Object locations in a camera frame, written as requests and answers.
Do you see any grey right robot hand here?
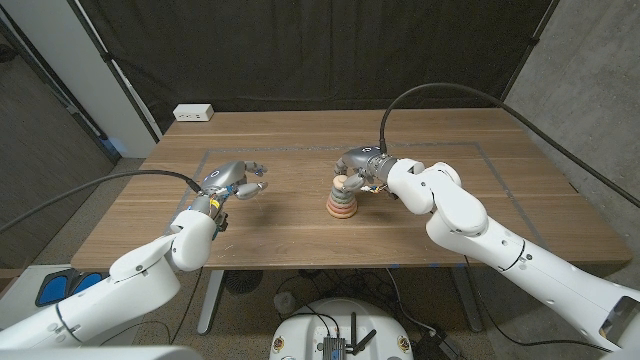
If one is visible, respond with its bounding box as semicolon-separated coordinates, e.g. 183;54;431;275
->
333;145;402;193

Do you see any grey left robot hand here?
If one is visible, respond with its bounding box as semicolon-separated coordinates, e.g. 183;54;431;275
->
188;159;270;217

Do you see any white power outlet box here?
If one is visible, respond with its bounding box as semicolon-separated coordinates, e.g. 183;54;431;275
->
172;103;215;123

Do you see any black floor fan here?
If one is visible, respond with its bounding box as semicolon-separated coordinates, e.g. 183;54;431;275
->
223;269;264;295

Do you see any black backdrop curtain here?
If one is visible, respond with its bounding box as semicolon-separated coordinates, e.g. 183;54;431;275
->
79;0;559;134

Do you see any light grey table leg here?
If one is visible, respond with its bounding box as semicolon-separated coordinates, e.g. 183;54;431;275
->
197;269;226;335

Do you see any grey floor cylinder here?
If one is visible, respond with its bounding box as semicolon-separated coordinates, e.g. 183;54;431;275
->
273;291;297;315

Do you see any black backdrop stand pole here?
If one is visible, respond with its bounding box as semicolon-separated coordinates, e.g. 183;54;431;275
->
67;0;163;141
498;0;561;107

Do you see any white robot torso base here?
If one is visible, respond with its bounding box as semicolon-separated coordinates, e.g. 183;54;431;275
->
269;298;415;360

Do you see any blue foot pad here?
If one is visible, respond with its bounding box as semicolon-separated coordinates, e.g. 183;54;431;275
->
74;272;104;294
35;273;69;307

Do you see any dark table leg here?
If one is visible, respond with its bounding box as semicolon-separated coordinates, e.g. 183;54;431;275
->
452;267;484;332

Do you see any black antenna radio module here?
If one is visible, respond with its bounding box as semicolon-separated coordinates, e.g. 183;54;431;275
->
322;312;377;360

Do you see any black floor power strip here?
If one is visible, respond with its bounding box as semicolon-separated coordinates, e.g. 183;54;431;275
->
410;332;464;360

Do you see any white pedal board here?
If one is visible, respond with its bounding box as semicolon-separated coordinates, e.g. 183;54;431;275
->
0;264;151;349

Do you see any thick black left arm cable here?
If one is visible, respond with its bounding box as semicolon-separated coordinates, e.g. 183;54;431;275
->
0;169;204;235

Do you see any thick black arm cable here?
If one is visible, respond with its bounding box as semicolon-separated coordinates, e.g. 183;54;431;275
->
0;169;204;235
378;82;640;209

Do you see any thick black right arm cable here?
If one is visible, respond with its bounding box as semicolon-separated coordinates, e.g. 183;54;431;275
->
378;82;640;209

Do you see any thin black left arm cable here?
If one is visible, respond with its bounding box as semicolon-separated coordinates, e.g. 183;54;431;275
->
169;267;204;346

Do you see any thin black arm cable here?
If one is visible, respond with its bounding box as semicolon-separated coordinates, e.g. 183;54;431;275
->
169;267;204;346
464;257;614;350

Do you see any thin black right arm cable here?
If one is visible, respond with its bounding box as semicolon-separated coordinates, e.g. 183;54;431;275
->
464;257;614;350

